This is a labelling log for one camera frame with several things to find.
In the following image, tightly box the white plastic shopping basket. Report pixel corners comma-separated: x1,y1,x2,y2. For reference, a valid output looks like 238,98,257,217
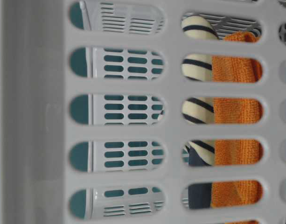
0,0,286,224

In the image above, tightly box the cream navy striped cloth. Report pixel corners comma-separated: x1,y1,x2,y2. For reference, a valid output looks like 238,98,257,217
181,15,218,209

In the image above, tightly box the orange microfibre cloth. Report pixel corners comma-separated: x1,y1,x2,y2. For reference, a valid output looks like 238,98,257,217
210,31,264,224

